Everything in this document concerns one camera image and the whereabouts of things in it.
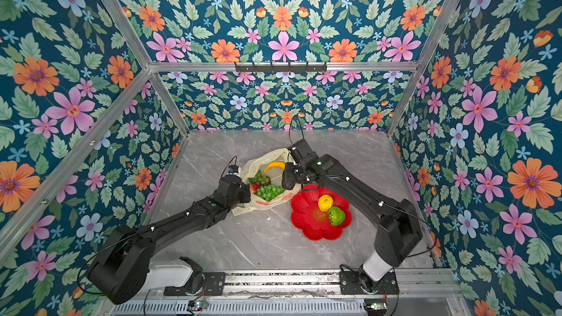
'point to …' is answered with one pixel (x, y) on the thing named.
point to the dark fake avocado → (288, 180)
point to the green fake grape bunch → (268, 192)
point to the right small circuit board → (375, 306)
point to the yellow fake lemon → (325, 202)
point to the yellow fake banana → (276, 164)
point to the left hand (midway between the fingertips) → (251, 182)
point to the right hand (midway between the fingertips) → (286, 173)
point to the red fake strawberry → (254, 187)
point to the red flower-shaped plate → (308, 217)
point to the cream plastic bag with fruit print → (260, 164)
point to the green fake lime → (255, 180)
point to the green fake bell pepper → (336, 216)
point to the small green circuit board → (195, 305)
